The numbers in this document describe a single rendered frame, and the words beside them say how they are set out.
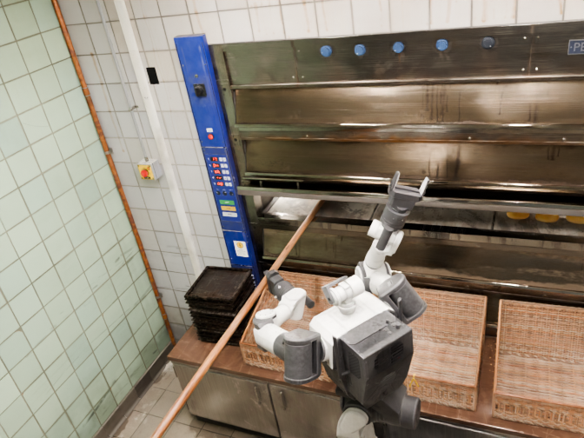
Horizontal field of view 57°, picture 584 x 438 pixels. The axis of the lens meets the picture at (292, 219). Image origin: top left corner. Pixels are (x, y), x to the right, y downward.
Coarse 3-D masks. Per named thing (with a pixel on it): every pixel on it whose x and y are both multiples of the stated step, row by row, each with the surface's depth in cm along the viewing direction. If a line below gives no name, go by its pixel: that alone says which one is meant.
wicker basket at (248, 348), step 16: (288, 272) 297; (304, 288) 296; (320, 288) 292; (272, 304) 303; (304, 304) 299; (320, 304) 295; (288, 320) 303; (304, 320) 301; (256, 352) 271; (272, 368) 272
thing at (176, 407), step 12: (312, 216) 277; (300, 228) 267; (288, 252) 252; (276, 264) 244; (264, 276) 237; (264, 288) 233; (252, 300) 224; (240, 312) 218; (228, 336) 208; (216, 348) 202; (204, 372) 194; (192, 384) 189; (180, 396) 184; (180, 408) 182; (168, 420) 177; (156, 432) 173
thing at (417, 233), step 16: (288, 224) 284; (320, 224) 276; (336, 224) 271; (352, 224) 268; (368, 224) 266; (416, 224) 259; (464, 240) 248; (480, 240) 245; (496, 240) 242; (512, 240) 239; (528, 240) 236; (544, 240) 233; (560, 240) 231; (576, 240) 230
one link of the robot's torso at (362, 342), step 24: (336, 312) 180; (360, 312) 178; (384, 312) 177; (336, 336) 170; (360, 336) 168; (384, 336) 167; (408, 336) 169; (336, 360) 168; (360, 360) 163; (384, 360) 166; (408, 360) 175; (336, 384) 187; (360, 384) 170; (384, 384) 175
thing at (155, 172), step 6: (144, 162) 294; (150, 162) 292; (156, 162) 294; (138, 168) 294; (144, 168) 292; (150, 168) 291; (156, 168) 295; (150, 174) 293; (156, 174) 295; (162, 174) 299
